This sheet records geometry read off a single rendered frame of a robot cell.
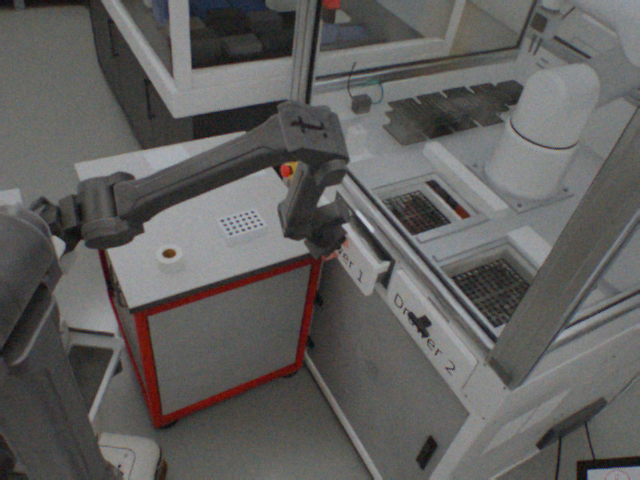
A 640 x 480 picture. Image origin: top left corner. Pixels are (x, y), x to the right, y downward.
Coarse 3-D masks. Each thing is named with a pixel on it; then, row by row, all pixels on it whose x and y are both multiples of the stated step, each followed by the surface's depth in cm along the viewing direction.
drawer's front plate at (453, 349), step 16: (400, 272) 132; (400, 288) 133; (416, 288) 129; (400, 304) 135; (416, 304) 129; (432, 320) 125; (416, 336) 132; (432, 336) 126; (448, 336) 121; (432, 352) 128; (448, 352) 122; (464, 352) 118; (464, 368) 119; (464, 384) 123
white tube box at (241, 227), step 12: (228, 216) 158; (240, 216) 160; (252, 216) 159; (216, 228) 158; (228, 228) 155; (240, 228) 155; (252, 228) 156; (264, 228) 157; (228, 240) 152; (240, 240) 155
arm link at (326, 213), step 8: (320, 208) 121; (328, 208) 121; (336, 208) 120; (344, 208) 123; (312, 216) 122; (320, 216) 121; (328, 216) 120; (336, 216) 120; (344, 216) 122; (312, 224) 122; (320, 224) 121; (328, 224) 123; (336, 224) 123; (344, 224) 123; (296, 232) 118; (304, 232) 120; (296, 240) 122
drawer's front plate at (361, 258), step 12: (348, 228) 141; (348, 240) 140; (336, 252) 148; (348, 252) 142; (360, 252) 136; (348, 264) 144; (360, 264) 138; (372, 264) 133; (372, 276) 135; (360, 288) 141; (372, 288) 138
